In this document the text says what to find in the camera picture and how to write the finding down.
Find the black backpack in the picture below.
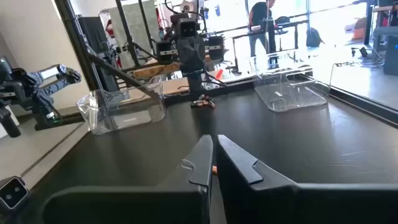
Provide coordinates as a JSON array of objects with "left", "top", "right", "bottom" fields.
[{"left": 305, "top": 27, "right": 325, "bottom": 49}]

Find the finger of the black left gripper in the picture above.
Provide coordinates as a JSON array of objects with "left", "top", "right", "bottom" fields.
[
  {"left": 192, "top": 36, "right": 206, "bottom": 76},
  {"left": 177, "top": 36, "right": 193, "bottom": 76}
]

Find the person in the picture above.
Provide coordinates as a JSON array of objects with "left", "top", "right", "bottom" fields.
[{"left": 248, "top": 0, "right": 278, "bottom": 58}]

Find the green wall panel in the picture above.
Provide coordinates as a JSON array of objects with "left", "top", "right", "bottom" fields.
[{"left": 108, "top": 1, "right": 161, "bottom": 68}]

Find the black work table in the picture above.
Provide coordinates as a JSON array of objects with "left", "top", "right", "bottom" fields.
[{"left": 232, "top": 18, "right": 310, "bottom": 74}]

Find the clear plastic bin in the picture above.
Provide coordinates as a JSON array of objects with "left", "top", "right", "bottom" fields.
[
  {"left": 248, "top": 49, "right": 332, "bottom": 113},
  {"left": 76, "top": 75, "right": 167, "bottom": 136}
]

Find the small black table camera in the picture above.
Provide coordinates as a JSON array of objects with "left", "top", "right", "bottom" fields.
[{"left": 0, "top": 175, "right": 30, "bottom": 214}]

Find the orange box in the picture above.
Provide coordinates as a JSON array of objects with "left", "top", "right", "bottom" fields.
[{"left": 353, "top": 17, "right": 368, "bottom": 40}]

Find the black cabinet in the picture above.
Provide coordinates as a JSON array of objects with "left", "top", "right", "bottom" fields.
[{"left": 372, "top": 26, "right": 398, "bottom": 77}]

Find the red fire extinguisher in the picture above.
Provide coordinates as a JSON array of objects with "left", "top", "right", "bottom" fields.
[{"left": 105, "top": 19, "right": 116, "bottom": 39}]

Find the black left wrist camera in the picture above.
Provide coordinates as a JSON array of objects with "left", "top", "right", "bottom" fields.
[{"left": 177, "top": 17, "right": 200, "bottom": 40}]

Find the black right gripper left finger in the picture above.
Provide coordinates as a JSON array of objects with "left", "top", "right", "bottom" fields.
[{"left": 42, "top": 134, "right": 215, "bottom": 224}]

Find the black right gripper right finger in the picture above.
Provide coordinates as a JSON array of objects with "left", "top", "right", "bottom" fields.
[{"left": 216, "top": 134, "right": 398, "bottom": 224}]

